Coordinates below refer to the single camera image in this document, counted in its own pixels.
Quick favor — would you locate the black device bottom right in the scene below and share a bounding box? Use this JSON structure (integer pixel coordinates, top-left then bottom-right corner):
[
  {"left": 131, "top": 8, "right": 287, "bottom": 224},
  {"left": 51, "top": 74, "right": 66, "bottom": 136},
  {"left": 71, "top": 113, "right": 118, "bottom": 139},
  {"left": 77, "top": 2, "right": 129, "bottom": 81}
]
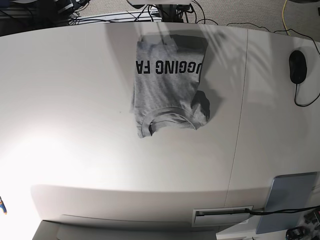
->
[{"left": 285, "top": 226, "right": 309, "bottom": 240}]

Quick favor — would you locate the black power adapter box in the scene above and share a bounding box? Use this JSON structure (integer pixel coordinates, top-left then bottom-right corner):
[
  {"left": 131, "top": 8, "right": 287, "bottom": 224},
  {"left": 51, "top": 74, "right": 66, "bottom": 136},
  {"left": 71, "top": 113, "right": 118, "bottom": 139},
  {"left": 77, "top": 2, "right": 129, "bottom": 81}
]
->
[{"left": 54, "top": 0, "right": 75, "bottom": 15}]

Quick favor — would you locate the white cable grommet tray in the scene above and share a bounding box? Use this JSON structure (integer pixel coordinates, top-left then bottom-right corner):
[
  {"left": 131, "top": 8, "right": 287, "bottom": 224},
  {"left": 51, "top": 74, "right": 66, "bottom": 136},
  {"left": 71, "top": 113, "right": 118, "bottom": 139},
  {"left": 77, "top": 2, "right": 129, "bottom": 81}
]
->
[{"left": 191, "top": 205, "right": 253, "bottom": 228}]

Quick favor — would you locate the grey laptop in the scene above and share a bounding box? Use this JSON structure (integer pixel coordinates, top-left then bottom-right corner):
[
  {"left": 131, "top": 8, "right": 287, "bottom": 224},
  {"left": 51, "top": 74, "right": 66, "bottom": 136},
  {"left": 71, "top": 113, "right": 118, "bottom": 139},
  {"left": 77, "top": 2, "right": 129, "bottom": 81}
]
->
[{"left": 255, "top": 172, "right": 318, "bottom": 235}]

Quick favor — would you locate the black mouse cable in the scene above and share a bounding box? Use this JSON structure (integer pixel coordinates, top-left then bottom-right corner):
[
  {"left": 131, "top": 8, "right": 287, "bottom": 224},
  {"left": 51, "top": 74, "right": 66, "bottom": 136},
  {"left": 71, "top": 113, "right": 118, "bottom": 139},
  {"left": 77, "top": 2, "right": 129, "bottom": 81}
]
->
[{"left": 293, "top": 37, "right": 320, "bottom": 108}]

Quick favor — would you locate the black power cable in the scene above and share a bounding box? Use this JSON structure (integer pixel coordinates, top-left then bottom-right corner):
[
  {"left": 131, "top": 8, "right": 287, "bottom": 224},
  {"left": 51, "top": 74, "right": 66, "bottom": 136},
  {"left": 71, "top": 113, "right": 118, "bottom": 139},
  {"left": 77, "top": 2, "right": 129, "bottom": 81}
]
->
[{"left": 246, "top": 205, "right": 320, "bottom": 216}]

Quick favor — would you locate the blue orange pen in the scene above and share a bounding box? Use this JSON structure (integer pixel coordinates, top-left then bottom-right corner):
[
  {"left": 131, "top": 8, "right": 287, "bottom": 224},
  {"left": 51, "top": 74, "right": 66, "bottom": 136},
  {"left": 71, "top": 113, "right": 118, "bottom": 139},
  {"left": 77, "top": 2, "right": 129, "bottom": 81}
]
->
[{"left": 0, "top": 197, "right": 7, "bottom": 215}]

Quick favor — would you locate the black computer mouse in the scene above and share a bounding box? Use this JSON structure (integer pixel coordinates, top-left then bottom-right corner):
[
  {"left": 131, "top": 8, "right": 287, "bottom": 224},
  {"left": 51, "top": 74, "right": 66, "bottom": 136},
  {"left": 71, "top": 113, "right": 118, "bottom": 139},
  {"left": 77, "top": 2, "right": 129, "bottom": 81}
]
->
[{"left": 289, "top": 50, "right": 308, "bottom": 85}]

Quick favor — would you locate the yellow cable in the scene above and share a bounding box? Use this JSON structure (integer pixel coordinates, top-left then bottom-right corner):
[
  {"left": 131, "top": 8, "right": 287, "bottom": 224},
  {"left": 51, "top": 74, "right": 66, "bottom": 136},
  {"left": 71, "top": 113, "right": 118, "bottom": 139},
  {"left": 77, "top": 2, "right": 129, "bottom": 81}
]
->
[{"left": 281, "top": 0, "right": 293, "bottom": 36}]

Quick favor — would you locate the grey T-shirt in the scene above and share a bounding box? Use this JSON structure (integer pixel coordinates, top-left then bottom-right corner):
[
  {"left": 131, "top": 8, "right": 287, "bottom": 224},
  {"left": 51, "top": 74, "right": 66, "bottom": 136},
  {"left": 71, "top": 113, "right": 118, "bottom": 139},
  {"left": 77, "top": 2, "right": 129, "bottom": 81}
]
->
[{"left": 131, "top": 34, "right": 210, "bottom": 138}]

